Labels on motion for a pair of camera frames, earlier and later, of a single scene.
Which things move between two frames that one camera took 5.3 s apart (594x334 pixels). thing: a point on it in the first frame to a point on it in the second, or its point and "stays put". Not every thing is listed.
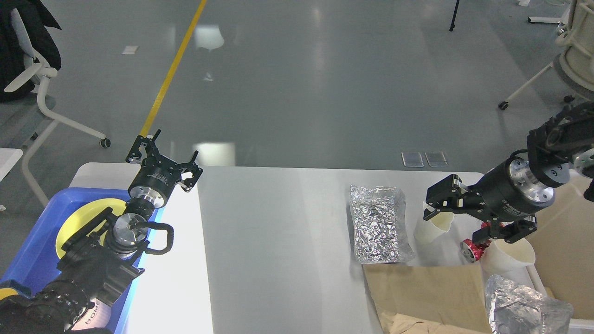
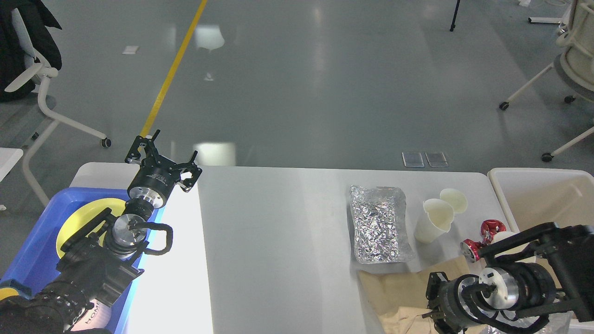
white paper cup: (429, 229) stays put
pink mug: (98, 316) stays put
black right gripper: (510, 190) to (464, 304)
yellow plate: (82, 216) stays put
